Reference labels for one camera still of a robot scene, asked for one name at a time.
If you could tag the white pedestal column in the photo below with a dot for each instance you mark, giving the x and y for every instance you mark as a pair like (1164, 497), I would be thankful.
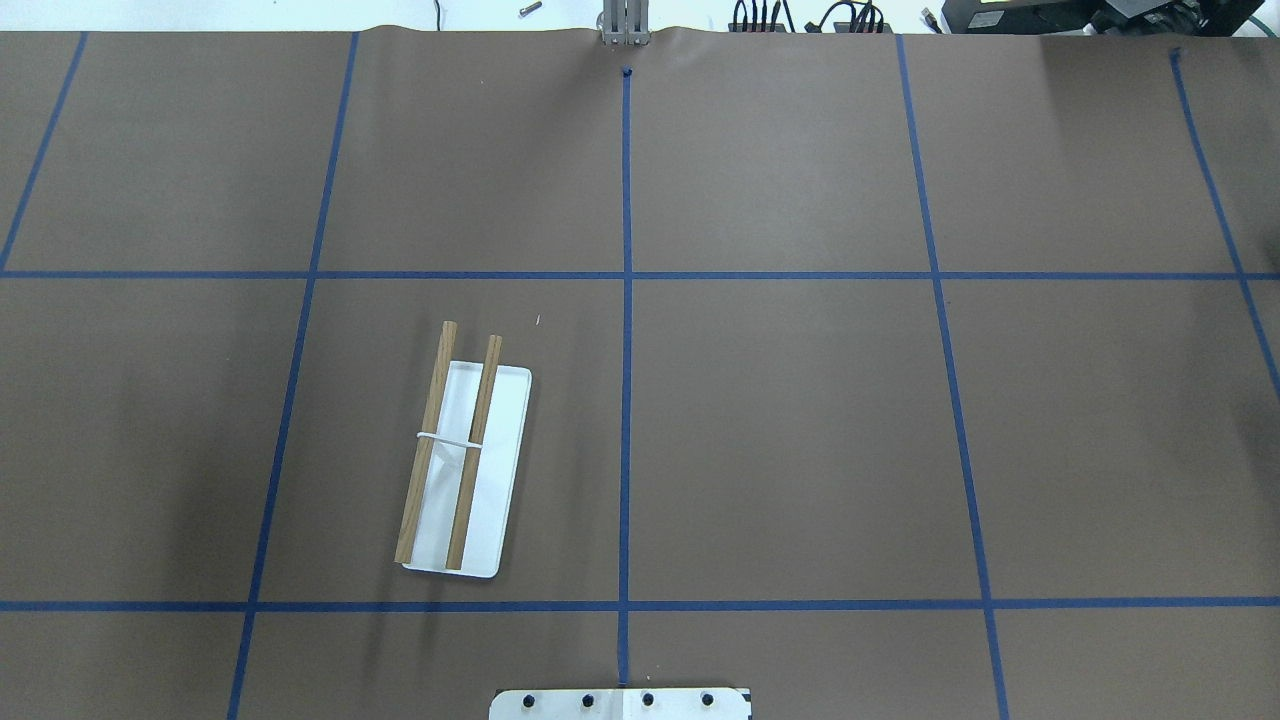
(623, 703)

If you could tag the black monitor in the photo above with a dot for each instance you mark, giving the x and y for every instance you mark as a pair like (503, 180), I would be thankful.
(1120, 18)

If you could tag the aluminium frame post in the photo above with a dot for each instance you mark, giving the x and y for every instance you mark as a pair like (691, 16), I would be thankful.
(625, 23)

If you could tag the white wooden towel rack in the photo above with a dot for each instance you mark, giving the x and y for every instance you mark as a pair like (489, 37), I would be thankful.
(462, 483)

